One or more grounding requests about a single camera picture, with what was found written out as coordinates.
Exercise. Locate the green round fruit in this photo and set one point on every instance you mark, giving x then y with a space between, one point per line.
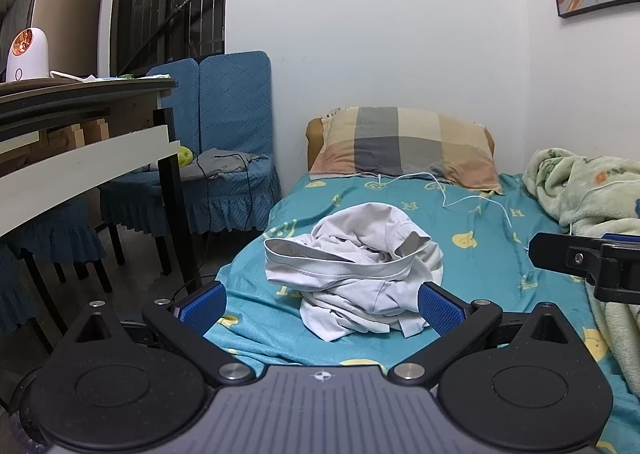
185 154

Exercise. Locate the bed with teal printed sheet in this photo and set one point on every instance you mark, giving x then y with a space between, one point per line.
280 214

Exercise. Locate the green floral fleece blanket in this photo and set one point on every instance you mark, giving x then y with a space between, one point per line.
590 189

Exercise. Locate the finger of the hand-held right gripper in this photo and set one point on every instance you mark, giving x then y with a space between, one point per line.
560 254
622 237

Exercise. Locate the white humidifier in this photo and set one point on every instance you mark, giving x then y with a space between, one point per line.
27 56

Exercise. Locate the papers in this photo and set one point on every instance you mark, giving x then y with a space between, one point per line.
95 78

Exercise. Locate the white pants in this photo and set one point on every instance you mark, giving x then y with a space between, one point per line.
350 274

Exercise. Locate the grey cloth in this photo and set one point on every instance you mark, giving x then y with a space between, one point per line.
220 163

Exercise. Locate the wooden table with black legs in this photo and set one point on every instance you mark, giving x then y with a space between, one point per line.
80 144

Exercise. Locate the plaid pillow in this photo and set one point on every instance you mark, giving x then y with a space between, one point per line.
400 144

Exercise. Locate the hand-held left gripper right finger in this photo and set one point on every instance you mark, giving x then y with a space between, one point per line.
440 309

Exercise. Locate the stool with blue frilled cover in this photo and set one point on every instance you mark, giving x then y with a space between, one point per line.
45 244

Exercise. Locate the chair with blue quilted cover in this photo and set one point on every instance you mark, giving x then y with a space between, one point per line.
235 109

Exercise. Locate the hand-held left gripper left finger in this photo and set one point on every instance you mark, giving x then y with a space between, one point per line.
202 308

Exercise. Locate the brown pillow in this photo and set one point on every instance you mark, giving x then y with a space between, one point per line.
314 139

